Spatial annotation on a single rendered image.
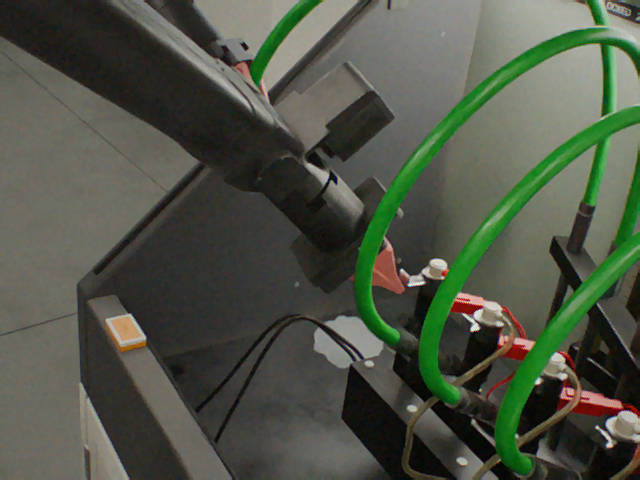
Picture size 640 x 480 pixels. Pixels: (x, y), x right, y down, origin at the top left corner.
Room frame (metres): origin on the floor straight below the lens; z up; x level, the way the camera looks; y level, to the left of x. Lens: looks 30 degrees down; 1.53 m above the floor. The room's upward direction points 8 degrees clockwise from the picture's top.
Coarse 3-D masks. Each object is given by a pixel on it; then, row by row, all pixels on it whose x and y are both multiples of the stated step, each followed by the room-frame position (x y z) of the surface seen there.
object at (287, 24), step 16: (304, 0) 0.73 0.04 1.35; (320, 0) 0.73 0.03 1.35; (592, 0) 0.79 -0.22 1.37; (288, 16) 0.73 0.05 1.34; (304, 16) 0.73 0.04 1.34; (592, 16) 0.80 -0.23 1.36; (272, 32) 0.73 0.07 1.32; (288, 32) 0.73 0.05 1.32; (272, 48) 0.72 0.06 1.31; (608, 48) 0.79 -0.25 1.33; (256, 64) 0.72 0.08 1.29; (608, 64) 0.80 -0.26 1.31; (256, 80) 0.72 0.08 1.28; (608, 80) 0.80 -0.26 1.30; (608, 96) 0.80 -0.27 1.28; (608, 112) 0.80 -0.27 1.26; (608, 144) 0.80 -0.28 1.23; (592, 176) 0.80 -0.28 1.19; (592, 192) 0.80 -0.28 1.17; (592, 208) 0.80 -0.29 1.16
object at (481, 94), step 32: (576, 32) 0.63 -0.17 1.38; (608, 32) 0.65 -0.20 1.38; (512, 64) 0.60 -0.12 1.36; (480, 96) 0.58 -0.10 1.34; (448, 128) 0.57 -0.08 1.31; (416, 160) 0.55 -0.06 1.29; (384, 224) 0.54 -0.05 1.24; (608, 256) 0.72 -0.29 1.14; (416, 352) 0.57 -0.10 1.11; (448, 352) 0.61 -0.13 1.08
